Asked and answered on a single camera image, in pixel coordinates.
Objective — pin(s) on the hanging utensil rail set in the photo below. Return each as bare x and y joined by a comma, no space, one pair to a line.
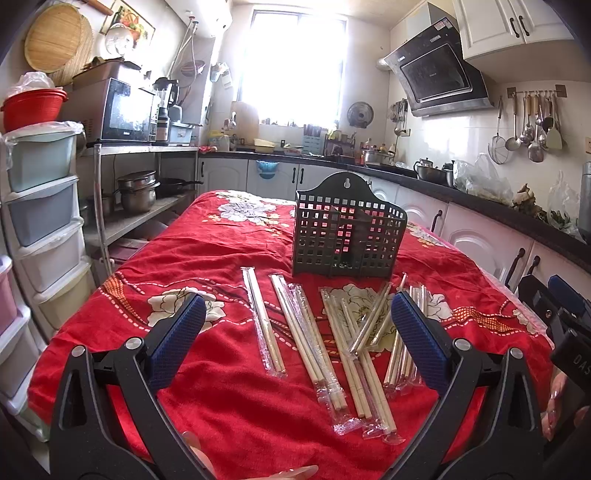
536,125

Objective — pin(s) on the chopstick pair crossed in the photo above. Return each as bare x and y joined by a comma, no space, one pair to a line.
362,337

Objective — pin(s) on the red plastic bucket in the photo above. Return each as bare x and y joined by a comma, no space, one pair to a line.
32,107

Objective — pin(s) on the black frying pan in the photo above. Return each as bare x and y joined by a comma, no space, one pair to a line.
173,186

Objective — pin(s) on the round bamboo tray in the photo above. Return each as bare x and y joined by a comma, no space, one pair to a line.
59,43

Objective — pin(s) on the plastic bag on counter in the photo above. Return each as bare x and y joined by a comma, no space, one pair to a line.
481,179

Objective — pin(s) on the white lower cabinets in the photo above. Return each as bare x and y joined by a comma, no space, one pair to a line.
501,240

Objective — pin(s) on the black blender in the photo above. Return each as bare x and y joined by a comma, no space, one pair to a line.
167,93

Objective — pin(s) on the red floral tablecloth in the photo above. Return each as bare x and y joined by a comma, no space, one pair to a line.
250,423

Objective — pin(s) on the stacked steel pots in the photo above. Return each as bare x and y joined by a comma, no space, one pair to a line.
137,191

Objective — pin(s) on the person's left hand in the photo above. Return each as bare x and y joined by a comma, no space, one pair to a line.
300,473

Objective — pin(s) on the white water heater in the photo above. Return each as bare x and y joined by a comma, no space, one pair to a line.
213,17

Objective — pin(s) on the black microwave oven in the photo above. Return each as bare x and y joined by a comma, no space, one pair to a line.
110,111

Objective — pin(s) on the person's right hand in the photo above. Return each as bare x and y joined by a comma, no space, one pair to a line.
562,391

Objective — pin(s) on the metal kitchen shelf rack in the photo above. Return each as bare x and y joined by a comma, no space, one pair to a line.
111,224

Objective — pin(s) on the black range hood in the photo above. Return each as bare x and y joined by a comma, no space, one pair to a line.
434,74

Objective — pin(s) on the white upper cabinet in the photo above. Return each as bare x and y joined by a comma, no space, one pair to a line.
519,41

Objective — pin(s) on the small wall fan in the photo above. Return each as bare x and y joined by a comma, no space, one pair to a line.
360,115

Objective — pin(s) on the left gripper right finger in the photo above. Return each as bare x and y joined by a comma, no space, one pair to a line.
486,422

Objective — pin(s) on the black plastic utensil basket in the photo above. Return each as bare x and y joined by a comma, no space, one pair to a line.
342,229

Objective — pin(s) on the plastic drawer tower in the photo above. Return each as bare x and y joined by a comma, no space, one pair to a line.
42,223

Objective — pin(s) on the steel kettle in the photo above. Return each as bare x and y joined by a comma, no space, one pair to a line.
426,171

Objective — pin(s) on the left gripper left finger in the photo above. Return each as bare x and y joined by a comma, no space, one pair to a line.
86,437

